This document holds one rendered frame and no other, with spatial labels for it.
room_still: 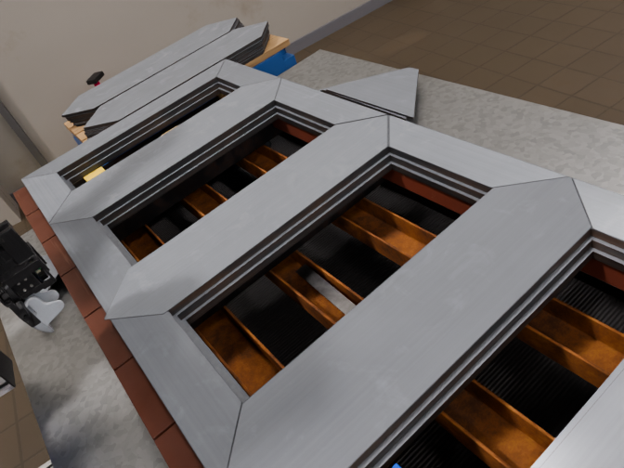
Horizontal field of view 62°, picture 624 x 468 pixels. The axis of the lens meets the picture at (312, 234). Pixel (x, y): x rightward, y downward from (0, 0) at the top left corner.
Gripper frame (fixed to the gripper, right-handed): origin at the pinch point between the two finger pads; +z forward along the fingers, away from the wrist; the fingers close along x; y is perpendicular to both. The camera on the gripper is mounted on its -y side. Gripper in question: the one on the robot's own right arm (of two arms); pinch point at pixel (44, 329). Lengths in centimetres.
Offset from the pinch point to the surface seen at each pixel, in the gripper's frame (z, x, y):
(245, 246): 5.4, -8.1, 36.7
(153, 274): 5.4, 1.8, 20.3
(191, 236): 5.4, 4.9, 31.0
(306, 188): 5, -5, 55
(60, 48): 21, 259, 65
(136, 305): 5.4, -3.0, 14.5
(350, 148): 5, -2, 70
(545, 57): 91, 73, 256
